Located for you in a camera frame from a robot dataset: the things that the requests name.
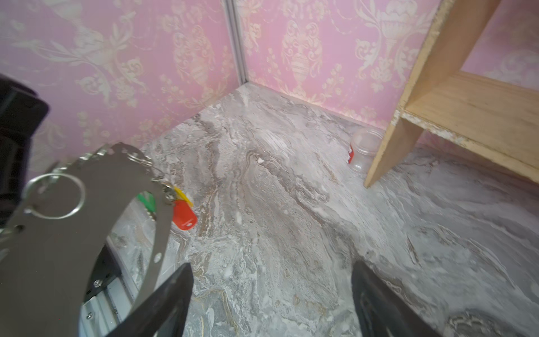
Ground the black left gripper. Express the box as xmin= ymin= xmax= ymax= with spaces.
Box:
xmin=1 ymin=75 xmax=49 ymax=227

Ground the yellow key tag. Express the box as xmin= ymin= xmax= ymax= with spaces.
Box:
xmin=173 ymin=186 xmax=194 ymax=208

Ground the green key tag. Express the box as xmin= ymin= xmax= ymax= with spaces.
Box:
xmin=137 ymin=192 xmax=156 ymax=220

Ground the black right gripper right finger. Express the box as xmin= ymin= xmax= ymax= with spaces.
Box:
xmin=351 ymin=260 xmax=439 ymax=336

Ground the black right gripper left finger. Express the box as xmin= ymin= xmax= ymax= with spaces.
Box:
xmin=109 ymin=263 xmax=194 ymax=336

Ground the aluminium corner post left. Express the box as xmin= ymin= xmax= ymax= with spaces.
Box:
xmin=223 ymin=0 xmax=248 ymax=86

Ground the clear plastic cup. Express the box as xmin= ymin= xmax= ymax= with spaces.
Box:
xmin=348 ymin=127 xmax=383 ymax=174

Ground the wooden two-tier shelf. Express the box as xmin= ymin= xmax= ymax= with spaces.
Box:
xmin=364 ymin=1 xmax=538 ymax=187

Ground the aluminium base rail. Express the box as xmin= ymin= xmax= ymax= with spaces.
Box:
xmin=78 ymin=238 xmax=138 ymax=336

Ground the red key tag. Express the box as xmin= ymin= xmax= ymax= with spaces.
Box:
xmin=173 ymin=199 xmax=198 ymax=231

